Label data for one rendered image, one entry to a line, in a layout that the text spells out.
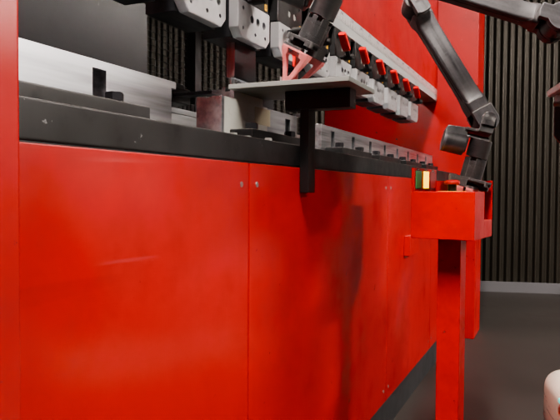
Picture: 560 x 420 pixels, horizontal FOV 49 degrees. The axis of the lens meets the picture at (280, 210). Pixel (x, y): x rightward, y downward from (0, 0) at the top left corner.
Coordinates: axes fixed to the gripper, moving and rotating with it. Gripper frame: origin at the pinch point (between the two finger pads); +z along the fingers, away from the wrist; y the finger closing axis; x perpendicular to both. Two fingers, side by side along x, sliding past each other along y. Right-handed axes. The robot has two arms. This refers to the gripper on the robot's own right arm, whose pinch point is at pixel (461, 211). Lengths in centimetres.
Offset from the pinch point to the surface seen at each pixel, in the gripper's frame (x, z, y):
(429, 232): 14.5, 6.3, 2.8
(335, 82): 59, -21, 16
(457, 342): 6.7, 32.7, -9.9
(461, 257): 6.7, 11.1, -4.8
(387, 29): -55, -55, 58
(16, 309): 135, 9, 0
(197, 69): -35, -25, 127
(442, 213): 14.6, 1.0, 0.9
